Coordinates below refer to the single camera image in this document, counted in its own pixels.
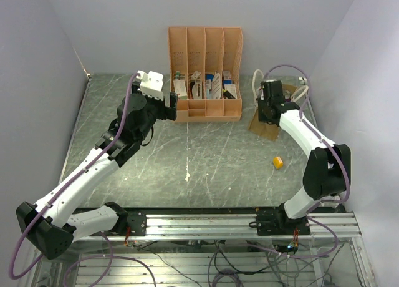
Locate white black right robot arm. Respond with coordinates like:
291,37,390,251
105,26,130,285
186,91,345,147
257,80,351,235

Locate white blue packet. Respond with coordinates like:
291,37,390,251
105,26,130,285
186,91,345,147
205,73,222,100

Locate orange plastic file organizer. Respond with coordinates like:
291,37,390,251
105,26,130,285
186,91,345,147
168,27,243,122

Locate small yellow block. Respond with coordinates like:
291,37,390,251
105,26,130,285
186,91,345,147
272,157,284,170

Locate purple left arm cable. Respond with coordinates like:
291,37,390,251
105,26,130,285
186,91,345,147
8,73,141,280

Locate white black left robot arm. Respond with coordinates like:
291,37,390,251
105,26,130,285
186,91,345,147
16,82,178,260

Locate aluminium frame rail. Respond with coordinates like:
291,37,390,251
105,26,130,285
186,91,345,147
71,210,362,241

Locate brown canvas bag white handles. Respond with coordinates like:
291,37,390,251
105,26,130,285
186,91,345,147
248,69,309,141

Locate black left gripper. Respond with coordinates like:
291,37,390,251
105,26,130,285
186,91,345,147
132,81,178,142

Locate loose cables under table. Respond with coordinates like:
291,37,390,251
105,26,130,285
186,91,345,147
62,236,344,287

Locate white box black item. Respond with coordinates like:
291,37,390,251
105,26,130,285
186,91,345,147
223,70,238,99

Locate white red box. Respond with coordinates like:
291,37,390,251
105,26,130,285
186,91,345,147
173,80,188,100

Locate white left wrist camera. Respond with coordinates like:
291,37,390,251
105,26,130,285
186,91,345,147
138,71,164,100

